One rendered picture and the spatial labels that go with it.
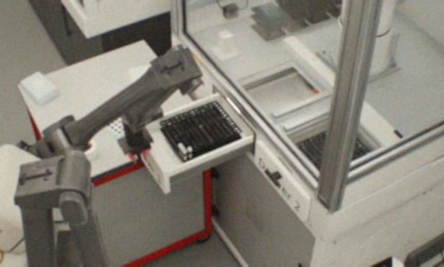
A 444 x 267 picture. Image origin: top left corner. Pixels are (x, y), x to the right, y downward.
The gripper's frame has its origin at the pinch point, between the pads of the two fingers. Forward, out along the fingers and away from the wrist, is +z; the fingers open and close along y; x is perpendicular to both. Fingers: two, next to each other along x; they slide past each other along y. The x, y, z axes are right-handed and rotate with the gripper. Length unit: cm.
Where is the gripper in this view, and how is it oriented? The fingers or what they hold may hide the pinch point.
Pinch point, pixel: (139, 158)
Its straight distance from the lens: 205.9
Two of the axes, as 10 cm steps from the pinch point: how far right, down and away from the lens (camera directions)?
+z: 0.3, 6.6, 7.5
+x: -4.9, -6.4, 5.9
